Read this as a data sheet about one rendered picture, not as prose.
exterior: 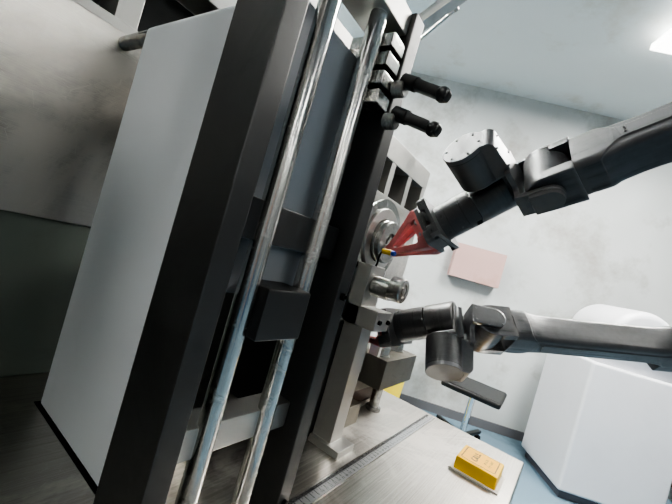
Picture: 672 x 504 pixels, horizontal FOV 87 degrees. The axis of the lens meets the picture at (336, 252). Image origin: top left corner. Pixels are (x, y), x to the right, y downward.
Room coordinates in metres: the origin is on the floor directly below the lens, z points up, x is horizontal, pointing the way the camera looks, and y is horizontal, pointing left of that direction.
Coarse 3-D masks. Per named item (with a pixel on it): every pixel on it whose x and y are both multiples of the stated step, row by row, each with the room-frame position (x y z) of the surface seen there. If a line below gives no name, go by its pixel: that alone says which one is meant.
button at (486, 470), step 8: (464, 448) 0.66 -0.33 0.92; (472, 448) 0.67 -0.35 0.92; (456, 456) 0.63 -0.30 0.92; (464, 456) 0.63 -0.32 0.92; (472, 456) 0.64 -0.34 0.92; (480, 456) 0.65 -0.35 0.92; (488, 456) 0.66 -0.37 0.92; (456, 464) 0.63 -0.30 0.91; (464, 464) 0.62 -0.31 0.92; (472, 464) 0.61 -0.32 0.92; (480, 464) 0.62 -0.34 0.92; (488, 464) 0.63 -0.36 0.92; (496, 464) 0.63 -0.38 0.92; (464, 472) 0.62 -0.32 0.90; (472, 472) 0.61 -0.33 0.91; (480, 472) 0.60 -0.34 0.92; (488, 472) 0.60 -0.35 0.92; (496, 472) 0.61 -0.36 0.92; (480, 480) 0.60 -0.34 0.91; (488, 480) 0.59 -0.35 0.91; (496, 480) 0.59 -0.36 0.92
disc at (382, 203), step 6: (378, 204) 0.60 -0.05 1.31; (384, 204) 0.62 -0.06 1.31; (390, 204) 0.64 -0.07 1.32; (372, 210) 0.59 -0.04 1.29; (378, 210) 0.61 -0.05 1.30; (396, 210) 0.66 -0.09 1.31; (372, 216) 0.60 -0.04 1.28; (396, 216) 0.66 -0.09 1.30; (366, 228) 0.59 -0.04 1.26; (360, 252) 0.59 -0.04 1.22; (360, 258) 0.60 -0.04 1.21
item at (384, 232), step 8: (384, 224) 0.61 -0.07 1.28; (392, 224) 0.62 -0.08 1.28; (376, 232) 0.60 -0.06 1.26; (384, 232) 0.60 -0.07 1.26; (392, 232) 0.62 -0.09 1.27; (376, 240) 0.60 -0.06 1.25; (384, 240) 0.61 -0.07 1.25; (376, 248) 0.60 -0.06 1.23; (376, 256) 0.61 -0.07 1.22; (384, 256) 0.62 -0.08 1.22; (392, 256) 0.64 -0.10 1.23
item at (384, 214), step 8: (376, 216) 0.60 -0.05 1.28; (384, 216) 0.62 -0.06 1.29; (392, 216) 0.64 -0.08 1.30; (368, 224) 0.59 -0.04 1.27; (376, 224) 0.60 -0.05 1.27; (368, 232) 0.59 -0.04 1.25; (368, 240) 0.59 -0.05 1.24; (368, 248) 0.60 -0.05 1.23; (368, 256) 0.61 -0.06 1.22; (384, 264) 0.66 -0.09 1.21
